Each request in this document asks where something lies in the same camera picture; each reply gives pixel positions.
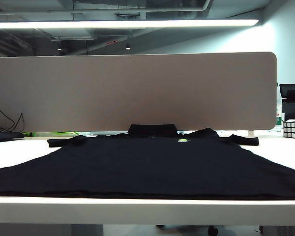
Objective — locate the black mesh office chair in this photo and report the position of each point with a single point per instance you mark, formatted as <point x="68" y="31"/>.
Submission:
<point x="292" y="109"/>

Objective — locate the folded black cloth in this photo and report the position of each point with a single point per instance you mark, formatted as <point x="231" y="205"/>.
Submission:
<point x="5" y="136"/>

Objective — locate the grey computer tower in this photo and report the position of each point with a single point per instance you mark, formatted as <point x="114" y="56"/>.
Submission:
<point x="275" y="231"/>

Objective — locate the bright green strip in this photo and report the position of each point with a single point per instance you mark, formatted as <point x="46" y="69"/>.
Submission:
<point x="30" y="134"/>

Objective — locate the beige desk divider panel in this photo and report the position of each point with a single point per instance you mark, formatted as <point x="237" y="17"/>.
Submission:
<point x="137" y="91"/>

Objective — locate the Rubik's cube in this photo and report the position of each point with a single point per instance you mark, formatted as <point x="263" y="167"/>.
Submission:
<point x="293" y="129"/>

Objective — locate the long ceiling light strip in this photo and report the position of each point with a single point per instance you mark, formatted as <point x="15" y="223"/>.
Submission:
<point x="113" y="24"/>

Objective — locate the black polo T-shirt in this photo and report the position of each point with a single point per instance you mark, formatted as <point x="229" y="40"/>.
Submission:
<point x="147" y="167"/>

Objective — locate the small ceiling spotlight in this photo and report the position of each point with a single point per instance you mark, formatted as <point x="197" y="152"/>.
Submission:
<point x="128" y="47"/>
<point x="59" y="48"/>

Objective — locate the plastic bottle with green label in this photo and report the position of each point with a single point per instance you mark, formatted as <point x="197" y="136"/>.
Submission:
<point x="279" y="120"/>

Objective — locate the black chair base with caster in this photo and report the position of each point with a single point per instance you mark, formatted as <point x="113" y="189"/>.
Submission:
<point x="212" y="231"/>

